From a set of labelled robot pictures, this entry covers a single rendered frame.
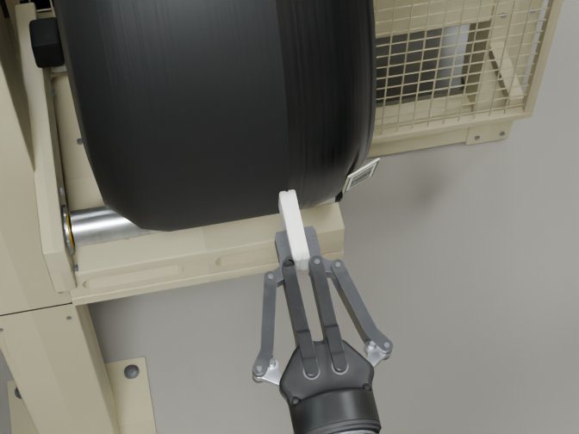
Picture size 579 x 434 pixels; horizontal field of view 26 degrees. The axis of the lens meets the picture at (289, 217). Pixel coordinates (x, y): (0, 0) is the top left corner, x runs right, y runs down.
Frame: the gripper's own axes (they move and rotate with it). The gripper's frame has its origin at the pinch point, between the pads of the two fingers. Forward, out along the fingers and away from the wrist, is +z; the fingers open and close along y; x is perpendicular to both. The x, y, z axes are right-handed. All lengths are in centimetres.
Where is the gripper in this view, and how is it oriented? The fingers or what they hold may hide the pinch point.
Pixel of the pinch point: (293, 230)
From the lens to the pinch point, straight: 116.0
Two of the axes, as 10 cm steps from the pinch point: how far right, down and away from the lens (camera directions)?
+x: -0.4, 4.1, 9.1
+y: -9.8, 1.6, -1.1
